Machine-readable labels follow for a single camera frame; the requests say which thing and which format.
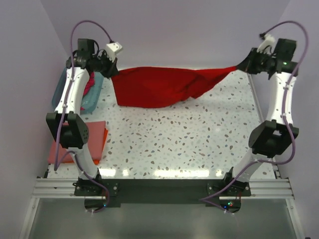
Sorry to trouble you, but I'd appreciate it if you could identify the red t-shirt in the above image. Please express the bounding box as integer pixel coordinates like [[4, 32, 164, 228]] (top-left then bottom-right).
[[112, 66, 237, 108]]

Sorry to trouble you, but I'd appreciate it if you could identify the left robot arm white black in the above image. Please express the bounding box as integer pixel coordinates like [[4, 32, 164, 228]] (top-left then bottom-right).
[[46, 39, 123, 180]]

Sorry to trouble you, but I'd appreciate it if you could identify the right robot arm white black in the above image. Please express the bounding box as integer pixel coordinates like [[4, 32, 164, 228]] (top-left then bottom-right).
[[223, 34, 299, 187]]

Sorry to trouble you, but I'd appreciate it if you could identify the magenta crumpled t-shirt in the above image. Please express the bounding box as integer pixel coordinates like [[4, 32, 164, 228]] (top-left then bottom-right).
[[83, 72, 95, 96]]

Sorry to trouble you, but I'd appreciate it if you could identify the teal plastic bin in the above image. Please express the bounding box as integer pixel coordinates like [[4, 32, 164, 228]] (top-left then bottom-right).
[[51, 68, 104, 114]]

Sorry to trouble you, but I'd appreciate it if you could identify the pink folded t-shirt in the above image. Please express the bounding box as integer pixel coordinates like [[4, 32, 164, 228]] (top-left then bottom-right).
[[47, 121, 106, 164]]

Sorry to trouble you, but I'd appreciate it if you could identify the orange folded t-shirt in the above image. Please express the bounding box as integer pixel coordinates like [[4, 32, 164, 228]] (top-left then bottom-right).
[[93, 128, 108, 165]]

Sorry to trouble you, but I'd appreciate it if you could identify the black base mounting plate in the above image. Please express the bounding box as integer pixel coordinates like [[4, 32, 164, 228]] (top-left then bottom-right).
[[73, 179, 251, 212]]

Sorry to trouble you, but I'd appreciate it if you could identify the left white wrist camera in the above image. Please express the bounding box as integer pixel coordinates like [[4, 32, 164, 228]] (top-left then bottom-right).
[[105, 42, 123, 60]]

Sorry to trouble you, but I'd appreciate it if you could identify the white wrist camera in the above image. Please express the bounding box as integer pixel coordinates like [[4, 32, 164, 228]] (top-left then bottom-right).
[[105, 42, 123, 60], [257, 33, 276, 54]]

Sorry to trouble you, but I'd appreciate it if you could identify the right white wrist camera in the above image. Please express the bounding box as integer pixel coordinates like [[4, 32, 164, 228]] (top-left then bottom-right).
[[257, 33, 276, 54]]

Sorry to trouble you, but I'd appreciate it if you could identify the aluminium frame rail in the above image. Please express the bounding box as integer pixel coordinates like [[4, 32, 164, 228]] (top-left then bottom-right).
[[32, 178, 294, 199]]

